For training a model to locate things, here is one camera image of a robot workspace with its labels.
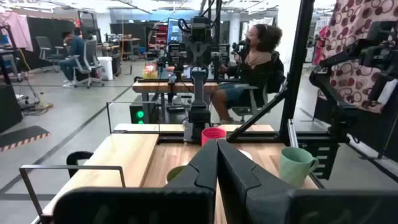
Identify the wooden background table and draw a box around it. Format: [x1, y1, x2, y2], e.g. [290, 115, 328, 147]
[132, 81, 220, 125]

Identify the red circle-patterned cloth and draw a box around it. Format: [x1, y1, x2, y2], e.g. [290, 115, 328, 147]
[313, 0, 398, 113]

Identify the black computer green light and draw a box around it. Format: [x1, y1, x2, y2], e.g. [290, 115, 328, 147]
[129, 104, 147, 124]

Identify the white mug black lettering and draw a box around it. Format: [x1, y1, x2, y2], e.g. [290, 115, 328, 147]
[165, 165, 187, 184]

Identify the white waste bin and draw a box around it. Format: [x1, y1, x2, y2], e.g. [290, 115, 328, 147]
[98, 56, 113, 81]

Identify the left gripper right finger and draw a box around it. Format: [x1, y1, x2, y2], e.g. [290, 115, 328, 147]
[217, 139, 398, 224]

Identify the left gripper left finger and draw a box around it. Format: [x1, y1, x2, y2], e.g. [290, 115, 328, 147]
[52, 139, 218, 224]

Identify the black office chair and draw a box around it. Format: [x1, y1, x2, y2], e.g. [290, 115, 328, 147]
[231, 51, 286, 122]

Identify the yellow container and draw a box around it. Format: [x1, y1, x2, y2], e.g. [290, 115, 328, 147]
[142, 63, 159, 80]

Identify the red mug white handle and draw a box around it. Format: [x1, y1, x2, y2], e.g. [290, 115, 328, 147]
[201, 127, 227, 146]

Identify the sage green mug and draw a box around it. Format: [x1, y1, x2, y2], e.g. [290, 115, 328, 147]
[279, 146, 320, 189]

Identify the black hazard-striped floor mat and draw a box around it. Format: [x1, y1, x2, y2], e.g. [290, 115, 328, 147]
[0, 125, 51, 152]

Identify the computer monitor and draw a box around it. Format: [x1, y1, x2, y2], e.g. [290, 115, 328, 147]
[167, 17, 184, 44]

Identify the black plastic handle bracket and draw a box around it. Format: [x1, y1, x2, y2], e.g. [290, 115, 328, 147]
[66, 151, 94, 179]

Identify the black cabinet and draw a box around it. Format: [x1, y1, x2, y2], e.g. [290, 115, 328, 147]
[0, 83, 24, 133]

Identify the pink hanging cloth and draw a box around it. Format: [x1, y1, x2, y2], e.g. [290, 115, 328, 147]
[0, 11, 34, 52]

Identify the gray office chair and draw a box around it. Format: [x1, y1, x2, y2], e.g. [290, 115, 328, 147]
[70, 39, 105, 90]
[34, 36, 65, 72]

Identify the wooden shelf black metal frame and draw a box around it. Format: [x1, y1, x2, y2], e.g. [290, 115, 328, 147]
[19, 101, 161, 223]

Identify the gray white diamond-pattern mug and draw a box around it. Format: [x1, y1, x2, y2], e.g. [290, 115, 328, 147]
[238, 149, 253, 161]

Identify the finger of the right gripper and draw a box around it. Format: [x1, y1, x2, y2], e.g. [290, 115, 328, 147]
[199, 42, 212, 67]
[186, 42, 200, 67]

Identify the person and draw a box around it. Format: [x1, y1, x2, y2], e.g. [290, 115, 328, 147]
[58, 30, 86, 88]
[211, 24, 285, 124]

